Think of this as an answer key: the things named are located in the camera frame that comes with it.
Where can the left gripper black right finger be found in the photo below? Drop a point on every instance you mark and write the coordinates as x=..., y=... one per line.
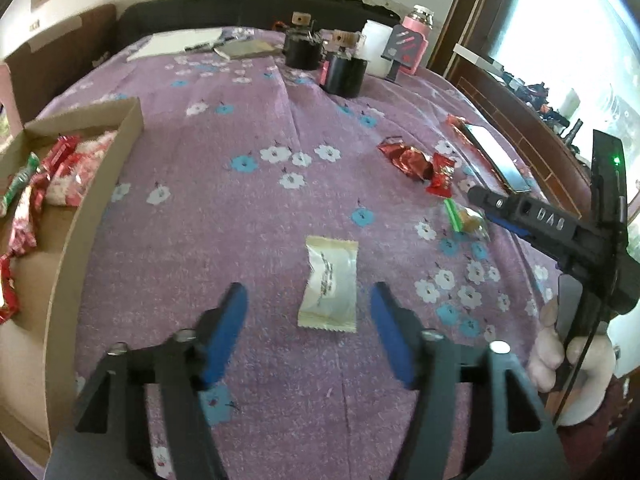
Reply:
x=510, y=435

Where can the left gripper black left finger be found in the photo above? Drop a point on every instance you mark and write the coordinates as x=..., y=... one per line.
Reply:
x=135, y=391

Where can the red white sauce packet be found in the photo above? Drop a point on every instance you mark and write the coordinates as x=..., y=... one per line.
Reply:
x=23, y=237

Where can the pink My Melody candy packet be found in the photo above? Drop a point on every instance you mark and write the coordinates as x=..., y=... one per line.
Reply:
x=72, y=179

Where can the green candy packet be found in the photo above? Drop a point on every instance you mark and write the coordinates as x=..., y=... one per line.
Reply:
x=18, y=182

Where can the right hand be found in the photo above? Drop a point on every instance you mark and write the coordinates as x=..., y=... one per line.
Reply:
x=593, y=378

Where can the cream white snack packet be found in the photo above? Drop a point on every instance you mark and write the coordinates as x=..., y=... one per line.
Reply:
x=330, y=297

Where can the green wrapped candy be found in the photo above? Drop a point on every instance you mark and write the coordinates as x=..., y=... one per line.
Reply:
x=464, y=219

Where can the red snack wrapper pile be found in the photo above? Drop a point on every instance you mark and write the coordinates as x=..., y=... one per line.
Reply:
x=435, y=171

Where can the cardboard box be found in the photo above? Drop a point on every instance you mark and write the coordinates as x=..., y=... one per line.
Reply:
x=38, y=343

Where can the purple floral tablecloth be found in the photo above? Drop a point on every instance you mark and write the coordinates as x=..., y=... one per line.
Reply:
x=238, y=163

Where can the red snack packet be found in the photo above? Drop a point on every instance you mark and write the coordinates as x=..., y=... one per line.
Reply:
x=60, y=151

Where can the pink water bottle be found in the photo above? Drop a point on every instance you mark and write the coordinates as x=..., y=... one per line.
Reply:
x=420, y=23

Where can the black cylinder device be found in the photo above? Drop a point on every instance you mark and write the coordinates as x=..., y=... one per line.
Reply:
x=342, y=72
x=302, y=46

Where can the white translucent cup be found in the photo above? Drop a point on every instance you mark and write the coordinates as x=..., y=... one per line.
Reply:
x=373, y=40

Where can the white paper sheet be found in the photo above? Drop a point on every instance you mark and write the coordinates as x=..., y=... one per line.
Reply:
x=175, y=42

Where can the black sofa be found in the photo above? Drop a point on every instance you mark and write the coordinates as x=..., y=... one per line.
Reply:
x=147, y=18

